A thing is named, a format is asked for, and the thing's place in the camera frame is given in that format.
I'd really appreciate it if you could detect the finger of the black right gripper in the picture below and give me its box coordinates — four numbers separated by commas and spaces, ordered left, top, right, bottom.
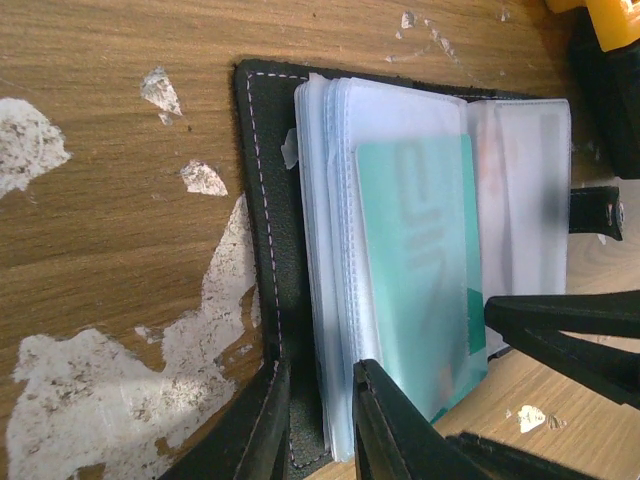
446, 432, 594, 480
484, 293, 639, 408

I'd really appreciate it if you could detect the black leather card holder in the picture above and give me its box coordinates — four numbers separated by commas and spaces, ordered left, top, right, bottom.
234, 59, 623, 478

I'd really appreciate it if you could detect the yellow plastic bin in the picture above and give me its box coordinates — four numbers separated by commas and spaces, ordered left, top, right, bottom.
545, 0, 640, 52

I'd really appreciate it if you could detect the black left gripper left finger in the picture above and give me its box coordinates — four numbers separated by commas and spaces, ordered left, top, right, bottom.
164, 362, 290, 479

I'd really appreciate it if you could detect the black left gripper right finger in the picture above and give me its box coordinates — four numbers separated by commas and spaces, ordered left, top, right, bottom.
352, 359, 489, 479

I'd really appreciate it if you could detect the white pink vip card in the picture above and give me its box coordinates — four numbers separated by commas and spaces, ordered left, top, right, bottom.
468, 99, 571, 298

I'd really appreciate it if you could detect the teal vip card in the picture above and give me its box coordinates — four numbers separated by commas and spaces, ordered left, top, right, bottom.
357, 134, 488, 421

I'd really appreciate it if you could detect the black bin with teal cards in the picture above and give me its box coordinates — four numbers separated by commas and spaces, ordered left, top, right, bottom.
568, 8, 639, 180

